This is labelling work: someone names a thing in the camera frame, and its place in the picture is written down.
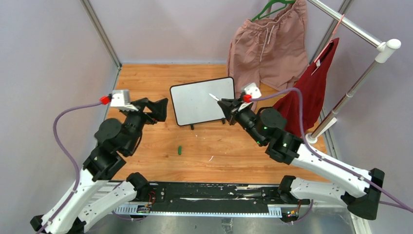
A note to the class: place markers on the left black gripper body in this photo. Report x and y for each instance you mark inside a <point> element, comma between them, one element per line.
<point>139,118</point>

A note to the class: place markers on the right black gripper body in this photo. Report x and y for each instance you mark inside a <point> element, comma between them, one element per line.
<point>247,118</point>

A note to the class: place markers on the green whiteboard marker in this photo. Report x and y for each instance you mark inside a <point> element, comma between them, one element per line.
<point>214,97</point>

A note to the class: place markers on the small black-framed whiteboard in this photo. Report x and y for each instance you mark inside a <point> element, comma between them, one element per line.
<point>192,103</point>

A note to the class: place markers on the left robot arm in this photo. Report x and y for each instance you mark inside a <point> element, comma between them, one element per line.
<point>116,140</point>

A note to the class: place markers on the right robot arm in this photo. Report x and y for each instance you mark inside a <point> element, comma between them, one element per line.
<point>356,189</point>

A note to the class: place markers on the pink shorts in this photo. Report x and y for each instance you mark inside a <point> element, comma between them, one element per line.
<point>270,50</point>

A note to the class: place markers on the dark red garment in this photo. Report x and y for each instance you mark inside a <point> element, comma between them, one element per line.
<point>312,88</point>

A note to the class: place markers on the green clothes hanger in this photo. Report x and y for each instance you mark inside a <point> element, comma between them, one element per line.
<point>267,10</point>

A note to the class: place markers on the pink clothes hanger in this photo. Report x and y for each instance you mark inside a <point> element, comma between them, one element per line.
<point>317,61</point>

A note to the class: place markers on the metal clothes rack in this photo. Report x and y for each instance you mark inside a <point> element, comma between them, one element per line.
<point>367,41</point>

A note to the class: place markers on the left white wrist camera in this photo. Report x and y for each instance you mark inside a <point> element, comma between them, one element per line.
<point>119,99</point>

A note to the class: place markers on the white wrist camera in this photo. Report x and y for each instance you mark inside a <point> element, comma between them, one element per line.
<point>249,92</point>
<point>119,99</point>

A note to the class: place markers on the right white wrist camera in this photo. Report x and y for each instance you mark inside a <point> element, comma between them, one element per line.
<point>249,92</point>

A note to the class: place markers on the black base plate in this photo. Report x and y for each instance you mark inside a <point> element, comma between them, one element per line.
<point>214,199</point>

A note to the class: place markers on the aluminium rail frame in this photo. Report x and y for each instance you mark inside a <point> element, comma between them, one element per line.
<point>282,201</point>

